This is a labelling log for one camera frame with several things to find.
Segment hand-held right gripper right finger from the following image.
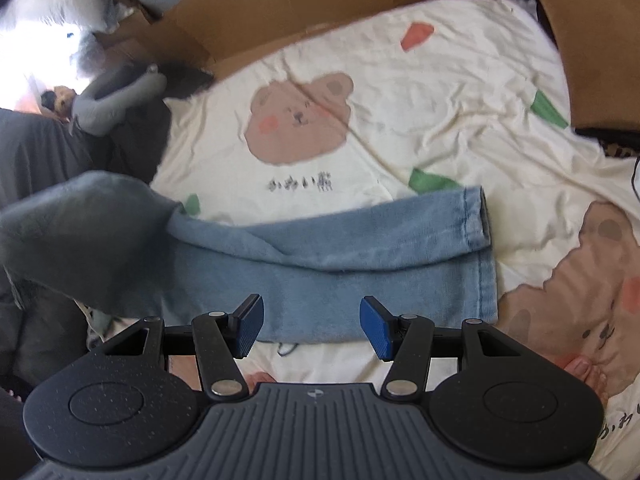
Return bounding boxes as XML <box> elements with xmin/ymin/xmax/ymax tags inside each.
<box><xmin>360</xmin><ymin>296</ymin><xmax>526</xmax><ymax>401</ymax></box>

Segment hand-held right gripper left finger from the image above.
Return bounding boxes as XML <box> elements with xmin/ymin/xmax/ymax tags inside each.
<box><xmin>102</xmin><ymin>294</ymin><xmax>264</xmax><ymax>402</ymax></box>

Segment light blue denim pants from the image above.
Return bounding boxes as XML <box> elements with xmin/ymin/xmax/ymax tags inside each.
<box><xmin>0</xmin><ymin>170</ymin><xmax>500</xmax><ymax>346</ymax></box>

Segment person's bare foot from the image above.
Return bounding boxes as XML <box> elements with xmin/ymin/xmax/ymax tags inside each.
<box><xmin>562</xmin><ymin>352</ymin><xmax>610</xmax><ymax>407</ymax></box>

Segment cream bear print bedsheet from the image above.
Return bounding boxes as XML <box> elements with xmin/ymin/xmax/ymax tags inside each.
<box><xmin>85</xmin><ymin>0</ymin><xmax>640</xmax><ymax>480</ymax></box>

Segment grey neck pillow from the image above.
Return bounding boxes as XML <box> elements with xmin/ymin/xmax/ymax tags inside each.
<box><xmin>70</xmin><ymin>64</ymin><xmax>168</xmax><ymax>136</ymax></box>

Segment dark grey cloth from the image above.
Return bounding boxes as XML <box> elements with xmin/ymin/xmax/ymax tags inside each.
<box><xmin>0</xmin><ymin>95</ymin><xmax>173</xmax><ymax>401</ymax></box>

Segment small plush doll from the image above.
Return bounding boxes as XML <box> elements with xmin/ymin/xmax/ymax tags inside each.
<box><xmin>40</xmin><ymin>86</ymin><xmax>78</xmax><ymax>121</ymax></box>

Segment brown cardboard sheet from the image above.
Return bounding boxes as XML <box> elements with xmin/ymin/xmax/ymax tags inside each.
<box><xmin>95</xmin><ymin>0</ymin><xmax>511</xmax><ymax>81</ymax></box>

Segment brown cushion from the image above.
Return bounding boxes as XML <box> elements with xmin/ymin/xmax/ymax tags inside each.
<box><xmin>510</xmin><ymin>0</ymin><xmax>640</xmax><ymax>133</ymax></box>

